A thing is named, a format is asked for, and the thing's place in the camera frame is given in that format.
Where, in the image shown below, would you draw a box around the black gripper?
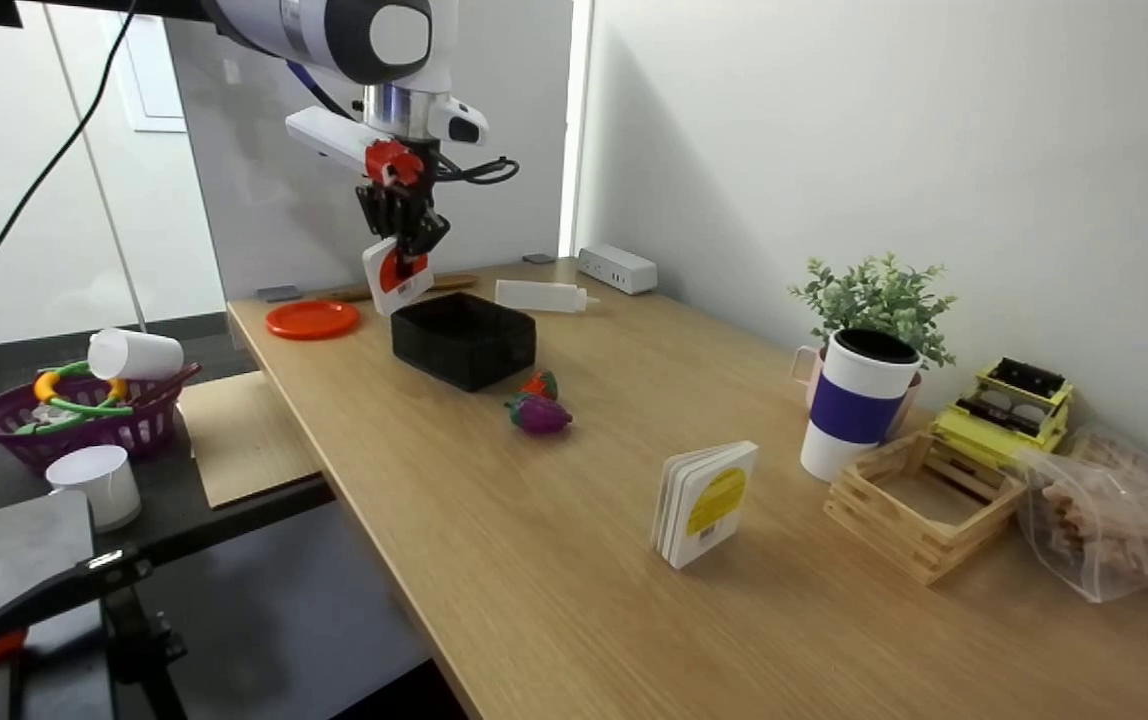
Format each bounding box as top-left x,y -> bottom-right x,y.
357,142 -> 447,256

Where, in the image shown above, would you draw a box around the purple toy grapes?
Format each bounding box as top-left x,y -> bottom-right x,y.
507,396 -> 570,436

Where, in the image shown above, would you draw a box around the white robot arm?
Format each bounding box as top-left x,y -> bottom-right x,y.
201,0 -> 478,256

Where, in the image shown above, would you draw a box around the black box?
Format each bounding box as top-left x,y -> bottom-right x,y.
391,291 -> 537,391

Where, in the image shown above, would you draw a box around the yellow white board book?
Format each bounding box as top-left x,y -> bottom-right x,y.
652,439 -> 754,567

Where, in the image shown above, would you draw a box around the orange round plate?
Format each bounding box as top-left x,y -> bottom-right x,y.
262,302 -> 361,342

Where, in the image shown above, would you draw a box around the white rectangular block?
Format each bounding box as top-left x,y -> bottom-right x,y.
491,281 -> 589,314

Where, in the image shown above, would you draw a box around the red toy strawberry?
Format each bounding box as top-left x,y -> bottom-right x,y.
518,370 -> 559,399

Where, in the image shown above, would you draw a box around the cardboard sheet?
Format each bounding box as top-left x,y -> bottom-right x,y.
181,374 -> 315,507

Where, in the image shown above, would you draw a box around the white paper cup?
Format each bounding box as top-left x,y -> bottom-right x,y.
87,329 -> 183,379

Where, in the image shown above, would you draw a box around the purple plastic basket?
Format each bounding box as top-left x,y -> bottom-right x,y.
0,370 -> 195,472

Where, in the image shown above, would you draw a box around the white cylinder cup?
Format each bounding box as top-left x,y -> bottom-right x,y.
44,444 -> 142,531

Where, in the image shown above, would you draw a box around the green artificial plant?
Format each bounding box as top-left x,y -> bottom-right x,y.
795,253 -> 957,370

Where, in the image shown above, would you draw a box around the black tripod stand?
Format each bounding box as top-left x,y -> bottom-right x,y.
0,481 -> 332,720

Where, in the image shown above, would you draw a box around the white purple plant pot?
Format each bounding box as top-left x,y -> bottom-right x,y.
800,329 -> 921,481

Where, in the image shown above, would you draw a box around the wooden crate tray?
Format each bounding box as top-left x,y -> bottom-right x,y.
823,433 -> 1025,583

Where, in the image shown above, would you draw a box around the yellow black device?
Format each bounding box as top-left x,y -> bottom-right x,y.
933,355 -> 1077,467

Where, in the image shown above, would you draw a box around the clear bag of snacks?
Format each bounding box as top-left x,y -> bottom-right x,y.
1016,433 -> 1148,603

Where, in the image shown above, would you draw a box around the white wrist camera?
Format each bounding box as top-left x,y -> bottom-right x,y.
284,98 -> 486,168

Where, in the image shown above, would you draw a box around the white box at wall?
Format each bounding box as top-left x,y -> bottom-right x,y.
577,246 -> 660,298

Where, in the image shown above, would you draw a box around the black cable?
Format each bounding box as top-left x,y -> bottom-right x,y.
0,0 -> 142,324

